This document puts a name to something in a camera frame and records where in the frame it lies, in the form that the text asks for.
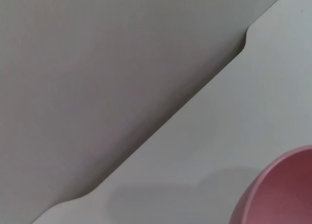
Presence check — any pink plastic bowl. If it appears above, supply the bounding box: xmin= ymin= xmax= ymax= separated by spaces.
xmin=228 ymin=144 xmax=312 ymax=224

